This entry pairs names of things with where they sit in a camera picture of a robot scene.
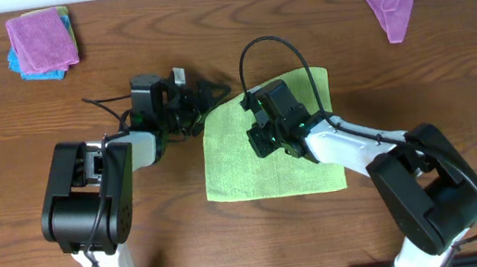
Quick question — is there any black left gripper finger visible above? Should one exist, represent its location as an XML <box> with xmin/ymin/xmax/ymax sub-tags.
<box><xmin>197</xmin><ymin>80</ymin><xmax>232</xmax><ymax>105</ymax></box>
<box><xmin>197</xmin><ymin>92</ymin><xmax>229</xmax><ymax>123</ymax></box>

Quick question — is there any light green microfiber cloth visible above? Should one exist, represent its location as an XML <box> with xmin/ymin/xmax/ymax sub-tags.
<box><xmin>190</xmin><ymin>62</ymin><xmax>349</xmax><ymax>210</ymax></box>

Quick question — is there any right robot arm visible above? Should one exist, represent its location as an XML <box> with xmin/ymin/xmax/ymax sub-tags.
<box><xmin>247</xmin><ymin>113</ymin><xmax>477</xmax><ymax>267</ymax></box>

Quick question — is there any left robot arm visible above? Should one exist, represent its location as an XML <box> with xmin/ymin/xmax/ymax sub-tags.
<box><xmin>41</xmin><ymin>68</ymin><xmax>231</xmax><ymax>267</ymax></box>

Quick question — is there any folded pink cloth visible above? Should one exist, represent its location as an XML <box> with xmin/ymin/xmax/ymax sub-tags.
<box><xmin>4</xmin><ymin>5</ymin><xmax>82</xmax><ymax>79</ymax></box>

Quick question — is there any folded green cloth in stack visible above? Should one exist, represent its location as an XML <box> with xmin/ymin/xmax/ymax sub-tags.
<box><xmin>21</xmin><ymin>6</ymin><xmax>78</xmax><ymax>46</ymax></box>

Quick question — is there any folded blue cloth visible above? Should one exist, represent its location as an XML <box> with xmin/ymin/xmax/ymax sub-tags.
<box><xmin>2</xmin><ymin>14</ymin><xmax>80</xmax><ymax>88</ymax></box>

